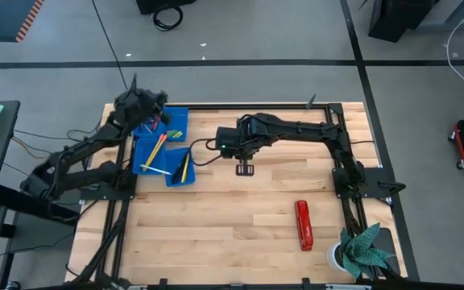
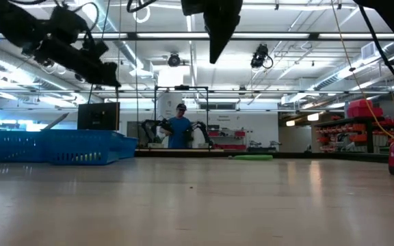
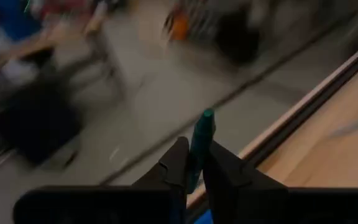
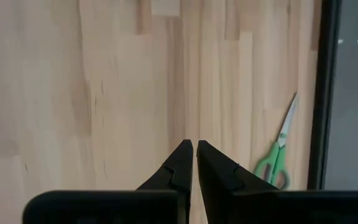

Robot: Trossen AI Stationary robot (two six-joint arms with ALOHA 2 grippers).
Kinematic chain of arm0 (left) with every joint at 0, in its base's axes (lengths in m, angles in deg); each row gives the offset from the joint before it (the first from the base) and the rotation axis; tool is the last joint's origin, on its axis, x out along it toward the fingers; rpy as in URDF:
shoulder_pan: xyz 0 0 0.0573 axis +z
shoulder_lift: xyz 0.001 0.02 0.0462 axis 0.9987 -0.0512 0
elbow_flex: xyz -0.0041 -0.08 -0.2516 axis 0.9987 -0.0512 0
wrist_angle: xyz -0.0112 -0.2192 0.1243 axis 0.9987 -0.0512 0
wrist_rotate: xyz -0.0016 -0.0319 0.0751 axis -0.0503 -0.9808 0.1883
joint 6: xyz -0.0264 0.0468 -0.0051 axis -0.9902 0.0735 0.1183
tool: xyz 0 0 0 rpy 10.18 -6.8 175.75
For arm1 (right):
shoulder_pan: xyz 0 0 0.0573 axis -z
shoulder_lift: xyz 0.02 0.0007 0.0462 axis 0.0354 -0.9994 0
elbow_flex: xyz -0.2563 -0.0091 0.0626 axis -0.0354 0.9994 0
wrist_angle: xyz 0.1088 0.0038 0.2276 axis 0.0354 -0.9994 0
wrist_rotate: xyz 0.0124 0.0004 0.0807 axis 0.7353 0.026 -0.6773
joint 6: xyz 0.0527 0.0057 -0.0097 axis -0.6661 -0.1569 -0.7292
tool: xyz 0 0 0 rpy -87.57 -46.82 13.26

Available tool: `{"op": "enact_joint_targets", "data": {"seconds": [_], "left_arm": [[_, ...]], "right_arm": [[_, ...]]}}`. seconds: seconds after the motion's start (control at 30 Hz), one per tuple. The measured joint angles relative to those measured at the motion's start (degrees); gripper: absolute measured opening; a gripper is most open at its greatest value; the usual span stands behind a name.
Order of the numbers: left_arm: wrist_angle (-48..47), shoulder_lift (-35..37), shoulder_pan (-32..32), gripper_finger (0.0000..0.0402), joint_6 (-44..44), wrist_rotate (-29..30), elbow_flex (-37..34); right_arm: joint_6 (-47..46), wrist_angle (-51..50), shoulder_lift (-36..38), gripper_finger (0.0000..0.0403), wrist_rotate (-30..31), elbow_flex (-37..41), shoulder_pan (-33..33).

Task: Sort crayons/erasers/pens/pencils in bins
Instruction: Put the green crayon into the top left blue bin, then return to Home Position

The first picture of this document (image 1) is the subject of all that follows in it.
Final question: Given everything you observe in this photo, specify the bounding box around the white plant pot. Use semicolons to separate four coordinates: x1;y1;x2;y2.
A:
325;241;348;273

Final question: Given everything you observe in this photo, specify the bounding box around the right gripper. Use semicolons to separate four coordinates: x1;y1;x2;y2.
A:
214;114;267;177

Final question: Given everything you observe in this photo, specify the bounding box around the thick black marker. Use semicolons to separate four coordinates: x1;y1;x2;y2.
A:
170;155;188;185

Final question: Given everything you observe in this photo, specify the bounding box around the red stapler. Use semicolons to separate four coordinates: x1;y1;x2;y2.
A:
294;199;315;252

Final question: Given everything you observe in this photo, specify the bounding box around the yellow floor cable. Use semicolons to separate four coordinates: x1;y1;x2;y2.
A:
12;136;52;160

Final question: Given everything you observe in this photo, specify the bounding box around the black mat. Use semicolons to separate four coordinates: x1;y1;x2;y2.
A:
371;227;401;277

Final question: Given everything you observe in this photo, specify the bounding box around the grey metal furniture base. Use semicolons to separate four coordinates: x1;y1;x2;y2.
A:
416;0;464;33

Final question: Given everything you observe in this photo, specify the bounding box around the black cable coil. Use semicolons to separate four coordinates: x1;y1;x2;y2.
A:
152;2;184;33

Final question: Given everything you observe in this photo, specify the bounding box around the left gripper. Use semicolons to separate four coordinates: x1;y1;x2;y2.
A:
113;89;173;126

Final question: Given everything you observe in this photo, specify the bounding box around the green paper plant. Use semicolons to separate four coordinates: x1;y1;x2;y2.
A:
338;222;397;281

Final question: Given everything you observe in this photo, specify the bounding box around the black equipment case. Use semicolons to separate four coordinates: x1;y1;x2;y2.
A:
367;0;437;44

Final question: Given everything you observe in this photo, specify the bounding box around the black floor cable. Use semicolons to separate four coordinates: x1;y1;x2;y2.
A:
90;0;131;90

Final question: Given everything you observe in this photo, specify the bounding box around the black teleoperation device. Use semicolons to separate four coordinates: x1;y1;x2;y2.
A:
94;273;133;290

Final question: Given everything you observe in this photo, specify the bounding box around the black floor box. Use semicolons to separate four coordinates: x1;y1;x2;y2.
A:
135;0;197;16

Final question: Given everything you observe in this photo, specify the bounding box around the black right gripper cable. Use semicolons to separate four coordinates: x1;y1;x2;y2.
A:
188;138;224;168

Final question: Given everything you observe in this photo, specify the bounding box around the black table frame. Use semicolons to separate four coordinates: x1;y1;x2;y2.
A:
64;102;408;290

